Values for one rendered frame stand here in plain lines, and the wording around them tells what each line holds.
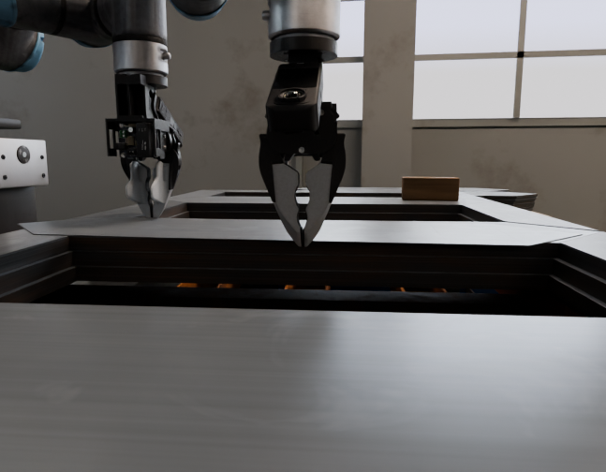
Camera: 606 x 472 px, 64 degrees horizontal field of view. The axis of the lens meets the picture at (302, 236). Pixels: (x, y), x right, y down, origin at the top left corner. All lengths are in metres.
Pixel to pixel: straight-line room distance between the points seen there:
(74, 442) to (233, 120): 3.26
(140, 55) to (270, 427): 0.63
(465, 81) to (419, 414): 3.16
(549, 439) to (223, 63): 3.36
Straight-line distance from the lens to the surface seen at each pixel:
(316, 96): 0.44
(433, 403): 0.20
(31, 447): 0.19
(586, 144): 3.49
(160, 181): 0.77
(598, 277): 0.53
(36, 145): 1.11
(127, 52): 0.75
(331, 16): 0.53
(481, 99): 3.31
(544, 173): 3.41
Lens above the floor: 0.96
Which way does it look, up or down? 9 degrees down
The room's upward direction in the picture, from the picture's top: straight up
